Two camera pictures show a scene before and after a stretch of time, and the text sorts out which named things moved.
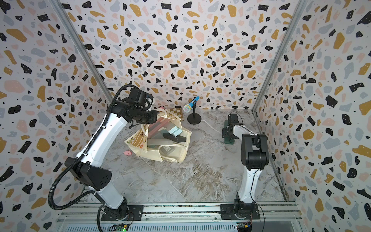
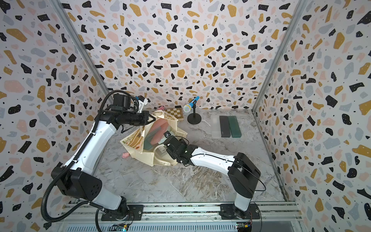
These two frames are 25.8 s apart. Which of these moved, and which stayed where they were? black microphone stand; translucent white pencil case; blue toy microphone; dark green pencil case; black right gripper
Moved: translucent white pencil case; dark green pencil case; black right gripper
Stayed: blue toy microphone; black microphone stand
